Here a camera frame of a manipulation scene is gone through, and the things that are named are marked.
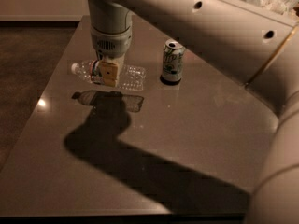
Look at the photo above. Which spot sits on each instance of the white green soda can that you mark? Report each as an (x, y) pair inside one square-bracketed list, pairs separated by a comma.
[(172, 62)]

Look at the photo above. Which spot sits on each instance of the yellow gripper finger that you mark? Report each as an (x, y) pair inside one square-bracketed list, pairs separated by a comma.
[(109, 72)]

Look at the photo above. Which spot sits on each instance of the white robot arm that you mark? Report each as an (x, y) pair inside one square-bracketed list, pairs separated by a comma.
[(244, 45)]

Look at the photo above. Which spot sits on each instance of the clear plastic water bottle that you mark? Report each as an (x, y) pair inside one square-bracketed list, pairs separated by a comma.
[(130, 77)]

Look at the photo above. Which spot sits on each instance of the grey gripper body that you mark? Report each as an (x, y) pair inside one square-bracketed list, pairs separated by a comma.
[(112, 43)]

